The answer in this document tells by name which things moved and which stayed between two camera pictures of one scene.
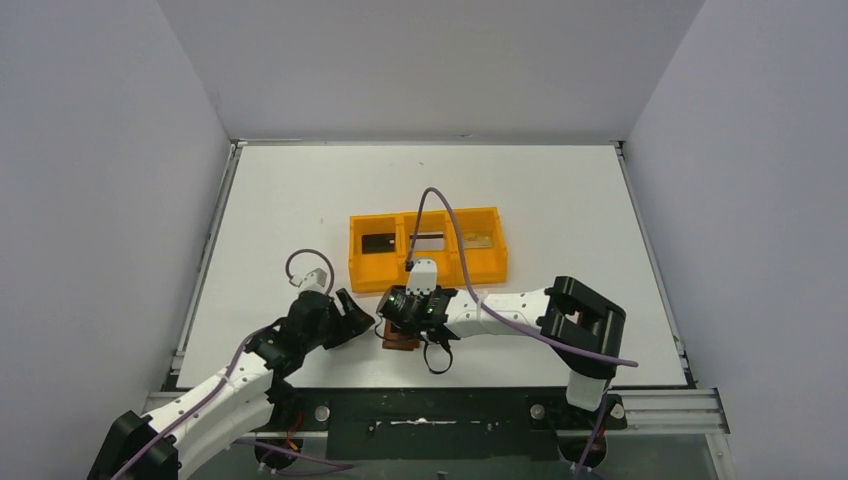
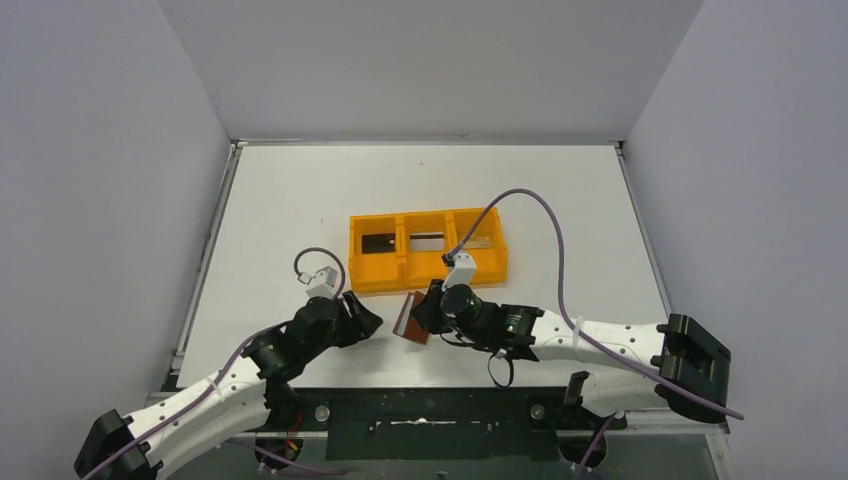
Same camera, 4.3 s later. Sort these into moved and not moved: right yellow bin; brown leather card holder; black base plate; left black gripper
Moved: brown leather card holder
Not moved: left black gripper; black base plate; right yellow bin
